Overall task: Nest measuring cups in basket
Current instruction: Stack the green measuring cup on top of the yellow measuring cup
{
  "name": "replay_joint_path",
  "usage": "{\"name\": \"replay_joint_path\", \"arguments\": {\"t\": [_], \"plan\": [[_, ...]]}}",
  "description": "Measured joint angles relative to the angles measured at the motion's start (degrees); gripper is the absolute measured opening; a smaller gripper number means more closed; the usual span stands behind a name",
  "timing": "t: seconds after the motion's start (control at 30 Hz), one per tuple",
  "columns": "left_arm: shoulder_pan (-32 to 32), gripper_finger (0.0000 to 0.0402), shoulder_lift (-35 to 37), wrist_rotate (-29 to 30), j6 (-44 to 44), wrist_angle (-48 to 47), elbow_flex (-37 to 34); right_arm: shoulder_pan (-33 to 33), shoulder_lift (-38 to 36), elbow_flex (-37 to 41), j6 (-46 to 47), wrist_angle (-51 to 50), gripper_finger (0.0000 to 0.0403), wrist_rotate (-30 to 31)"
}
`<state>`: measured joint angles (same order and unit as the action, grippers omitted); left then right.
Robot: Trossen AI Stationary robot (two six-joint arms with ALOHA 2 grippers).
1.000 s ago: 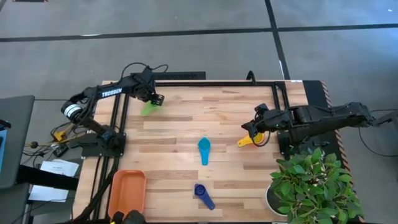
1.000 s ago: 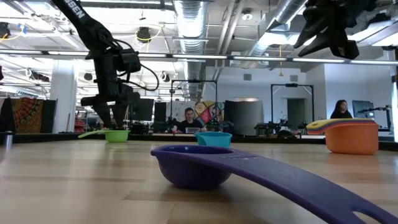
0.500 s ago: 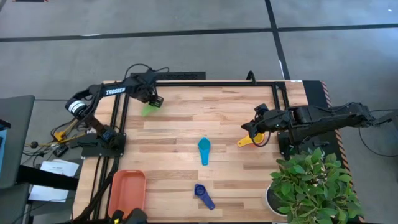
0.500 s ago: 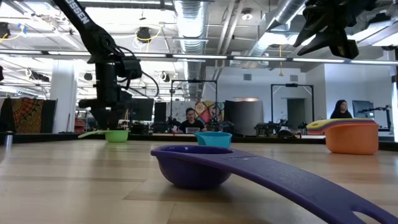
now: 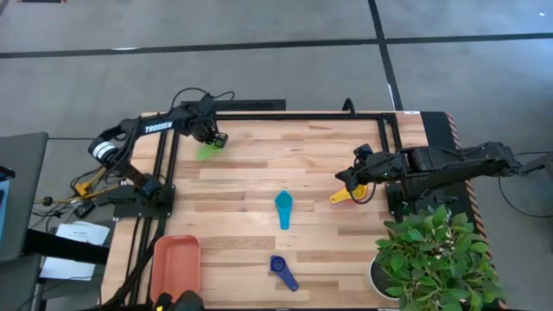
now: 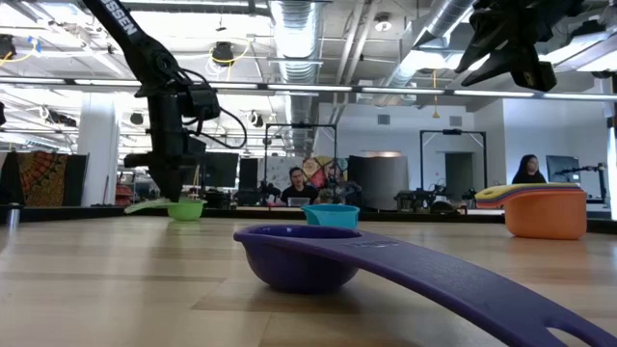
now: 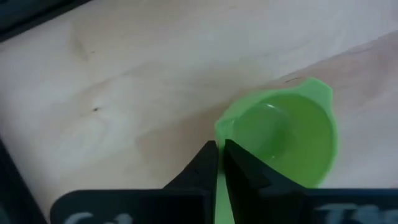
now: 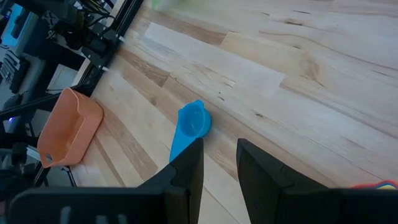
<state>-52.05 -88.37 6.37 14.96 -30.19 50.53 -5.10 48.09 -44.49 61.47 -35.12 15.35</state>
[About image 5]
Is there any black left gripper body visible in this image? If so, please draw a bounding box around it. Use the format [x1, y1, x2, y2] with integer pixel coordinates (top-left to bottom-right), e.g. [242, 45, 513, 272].
[189, 112, 230, 150]

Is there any orange plastic basket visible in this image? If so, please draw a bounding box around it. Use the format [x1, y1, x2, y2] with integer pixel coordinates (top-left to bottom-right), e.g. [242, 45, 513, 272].
[149, 234, 202, 304]

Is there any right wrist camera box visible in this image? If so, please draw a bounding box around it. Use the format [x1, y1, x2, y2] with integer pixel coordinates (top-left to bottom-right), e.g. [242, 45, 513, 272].
[353, 143, 374, 162]

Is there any yellow measuring cup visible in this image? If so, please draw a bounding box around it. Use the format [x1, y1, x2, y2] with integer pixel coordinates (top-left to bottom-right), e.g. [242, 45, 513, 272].
[329, 184, 369, 206]

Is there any grey desk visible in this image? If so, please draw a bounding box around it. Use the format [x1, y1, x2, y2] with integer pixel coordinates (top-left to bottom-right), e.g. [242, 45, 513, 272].
[0, 131, 50, 263]

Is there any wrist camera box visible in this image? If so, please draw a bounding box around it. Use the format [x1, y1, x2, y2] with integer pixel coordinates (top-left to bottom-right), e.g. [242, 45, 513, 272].
[196, 93, 218, 117]
[353, 143, 374, 162]

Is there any purple measuring cup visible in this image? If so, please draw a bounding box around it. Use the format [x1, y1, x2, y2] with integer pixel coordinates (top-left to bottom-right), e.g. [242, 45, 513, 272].
[269, 254, 301, 293]

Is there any white plant pot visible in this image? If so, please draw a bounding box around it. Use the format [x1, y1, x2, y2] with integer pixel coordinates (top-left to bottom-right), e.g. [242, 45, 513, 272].
[367, 254, 403, 302]

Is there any teal measuring cup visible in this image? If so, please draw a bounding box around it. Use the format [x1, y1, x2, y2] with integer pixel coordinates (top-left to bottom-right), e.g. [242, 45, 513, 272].
[273, 189, 295, 232]

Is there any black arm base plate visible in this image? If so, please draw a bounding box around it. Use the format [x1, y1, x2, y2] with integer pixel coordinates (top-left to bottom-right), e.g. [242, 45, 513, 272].
[112, 184, 176, 219]
[385, 179, 471, 219]

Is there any green measuring cup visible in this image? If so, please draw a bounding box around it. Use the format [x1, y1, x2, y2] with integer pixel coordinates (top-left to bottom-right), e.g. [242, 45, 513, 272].
[194, 143, 226, 162]

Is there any white paper sheet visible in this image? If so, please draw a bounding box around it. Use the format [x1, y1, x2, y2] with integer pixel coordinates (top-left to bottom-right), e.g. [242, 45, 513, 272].
[54, 220, 111, 247]
[38, 256, 99, 282]

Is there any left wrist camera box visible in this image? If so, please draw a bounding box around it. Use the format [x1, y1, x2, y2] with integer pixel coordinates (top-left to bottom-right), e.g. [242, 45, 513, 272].
[196, 93, 218, 117]

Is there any black hazard-striped floor mat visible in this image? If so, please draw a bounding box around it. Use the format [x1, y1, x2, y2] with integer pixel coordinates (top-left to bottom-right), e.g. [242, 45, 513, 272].
[420, 111, 505, 311]

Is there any green leafy plant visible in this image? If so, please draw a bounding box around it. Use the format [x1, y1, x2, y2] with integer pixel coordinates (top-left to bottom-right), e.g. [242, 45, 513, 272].
[373, 204, 507, 311]

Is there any black table-level camera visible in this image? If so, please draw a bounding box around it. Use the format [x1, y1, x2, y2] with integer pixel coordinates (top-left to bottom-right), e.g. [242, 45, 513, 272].
[152, 289, 207, 311]

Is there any black aluminium table frame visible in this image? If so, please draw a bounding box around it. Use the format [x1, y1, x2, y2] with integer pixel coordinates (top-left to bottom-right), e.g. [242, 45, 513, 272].
[99, 111, 405, 311]

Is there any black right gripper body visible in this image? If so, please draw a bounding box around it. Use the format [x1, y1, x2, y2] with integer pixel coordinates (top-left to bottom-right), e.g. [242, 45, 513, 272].
[353, 150, 408, 186]

